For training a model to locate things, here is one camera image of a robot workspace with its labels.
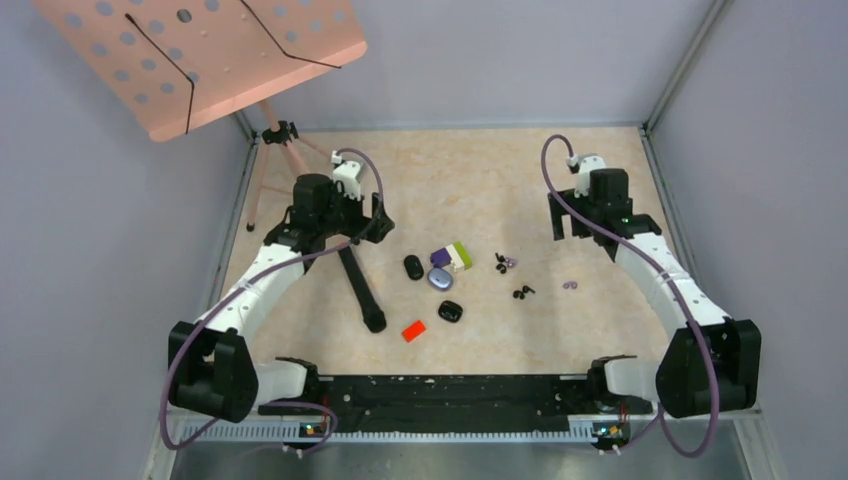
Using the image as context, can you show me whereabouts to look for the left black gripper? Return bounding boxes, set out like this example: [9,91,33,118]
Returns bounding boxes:
[319,179,394,243]

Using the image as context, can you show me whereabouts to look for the black earbud case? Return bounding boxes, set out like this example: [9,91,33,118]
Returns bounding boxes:
[403,254,425,281]
[437,300,464,323]

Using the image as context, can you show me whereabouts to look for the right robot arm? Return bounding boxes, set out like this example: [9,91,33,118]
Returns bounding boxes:
[548,168,762,418]

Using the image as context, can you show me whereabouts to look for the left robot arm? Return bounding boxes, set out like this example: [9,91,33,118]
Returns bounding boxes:
[162,173,394,423]

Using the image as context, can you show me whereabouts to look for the closed black earbud case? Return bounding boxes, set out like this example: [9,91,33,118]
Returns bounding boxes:
[403,254,425,281]

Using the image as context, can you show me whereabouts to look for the silver blue earbud case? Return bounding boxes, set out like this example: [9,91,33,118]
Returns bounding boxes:
[427,267,454,292]

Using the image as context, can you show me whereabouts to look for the purple white green block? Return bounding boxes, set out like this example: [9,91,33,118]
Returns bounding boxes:
[429,241,473,272]

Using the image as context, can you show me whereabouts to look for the red block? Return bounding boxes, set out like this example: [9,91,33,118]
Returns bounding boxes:
[401,320,427,343]

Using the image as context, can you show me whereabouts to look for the pink perforated music stand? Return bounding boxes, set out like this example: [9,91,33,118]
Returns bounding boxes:
[31,0,369,233]

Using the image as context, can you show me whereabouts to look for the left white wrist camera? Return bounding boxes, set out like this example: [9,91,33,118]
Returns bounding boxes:
[330,150,364,201]

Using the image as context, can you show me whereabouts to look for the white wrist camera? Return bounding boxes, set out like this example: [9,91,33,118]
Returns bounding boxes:
[567,154,607,197]
[330,150,364,201]

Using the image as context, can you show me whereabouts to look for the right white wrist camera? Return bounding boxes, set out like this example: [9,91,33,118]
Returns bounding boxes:
[567,154,607,197]

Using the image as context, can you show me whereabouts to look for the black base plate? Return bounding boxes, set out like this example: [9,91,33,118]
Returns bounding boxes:
[258,374,654,434]

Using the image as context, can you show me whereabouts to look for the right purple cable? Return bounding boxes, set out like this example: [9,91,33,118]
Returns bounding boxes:
[540,134,721,460]

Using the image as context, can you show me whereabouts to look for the purple cable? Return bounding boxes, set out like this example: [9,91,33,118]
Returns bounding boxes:
[540,134,721,460]
[158,147,386,458]

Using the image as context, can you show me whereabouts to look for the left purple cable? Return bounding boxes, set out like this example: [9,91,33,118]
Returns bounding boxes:
[158,147,386,458]

